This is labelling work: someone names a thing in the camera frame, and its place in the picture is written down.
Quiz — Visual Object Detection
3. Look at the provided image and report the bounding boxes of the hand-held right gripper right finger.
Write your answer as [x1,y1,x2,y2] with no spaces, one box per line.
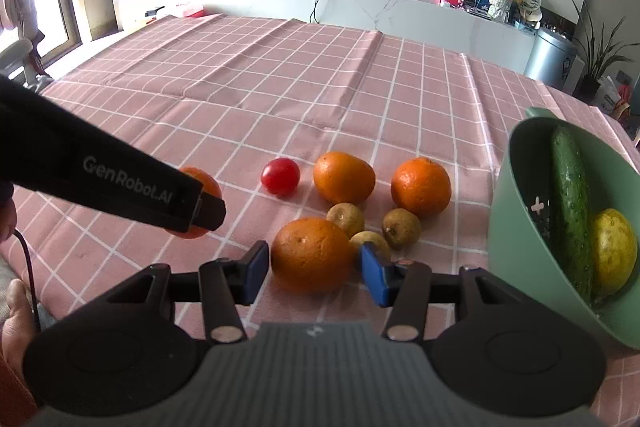
[360,243,507,342]

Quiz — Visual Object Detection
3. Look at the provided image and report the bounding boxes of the orange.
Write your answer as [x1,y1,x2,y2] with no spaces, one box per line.
[313,152,376,205]
[167,167,222,240]
[271,218,356,294]
[391,158,452,217]

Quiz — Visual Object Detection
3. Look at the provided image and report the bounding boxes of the green plastic bowl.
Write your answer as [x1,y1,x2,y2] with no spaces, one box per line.
[487,107,640,350]

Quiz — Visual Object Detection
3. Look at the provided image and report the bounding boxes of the green cucumber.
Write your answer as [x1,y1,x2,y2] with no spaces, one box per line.
[551,125,595,305]

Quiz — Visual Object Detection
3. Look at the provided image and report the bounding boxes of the person's left forearm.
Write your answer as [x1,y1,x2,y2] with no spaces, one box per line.
[0,279,38,375]

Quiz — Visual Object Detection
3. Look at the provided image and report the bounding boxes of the red clothing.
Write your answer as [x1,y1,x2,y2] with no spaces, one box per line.
[0,352,38,427]

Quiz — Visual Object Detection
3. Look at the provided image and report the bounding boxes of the small brown longan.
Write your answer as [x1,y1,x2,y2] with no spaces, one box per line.
[349,231,392,260]
[382,208,422,250]
[326,203,365,238]

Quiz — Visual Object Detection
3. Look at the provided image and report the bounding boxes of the silver trash can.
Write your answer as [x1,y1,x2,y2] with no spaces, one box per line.
[523,27,578,88]

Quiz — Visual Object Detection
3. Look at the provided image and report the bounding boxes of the red tomato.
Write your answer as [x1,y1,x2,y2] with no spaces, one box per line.
[261,158,301,196]

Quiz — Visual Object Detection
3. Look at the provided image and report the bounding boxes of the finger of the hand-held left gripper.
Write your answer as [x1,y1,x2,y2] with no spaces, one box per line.
[192,192,227,230]

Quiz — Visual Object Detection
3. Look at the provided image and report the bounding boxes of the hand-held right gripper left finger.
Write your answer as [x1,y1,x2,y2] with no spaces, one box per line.
[107,241,271,344]

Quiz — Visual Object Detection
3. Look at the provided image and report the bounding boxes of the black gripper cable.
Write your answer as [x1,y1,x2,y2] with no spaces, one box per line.
[12,229,43,333]

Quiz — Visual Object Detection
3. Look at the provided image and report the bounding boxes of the tall potted plant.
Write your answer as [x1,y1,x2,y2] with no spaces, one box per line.
[570,0,636,102]

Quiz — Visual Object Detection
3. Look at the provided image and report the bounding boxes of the yellow round fruit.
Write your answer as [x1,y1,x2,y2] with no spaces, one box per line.
[590,208,638,300]

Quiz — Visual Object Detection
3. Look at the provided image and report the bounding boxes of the pink checked tablecloth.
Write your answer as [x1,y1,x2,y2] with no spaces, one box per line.
[0,13,640,427]

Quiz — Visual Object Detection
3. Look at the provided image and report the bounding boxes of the white plastic bag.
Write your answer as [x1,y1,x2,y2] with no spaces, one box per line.
[597,77,621,115]

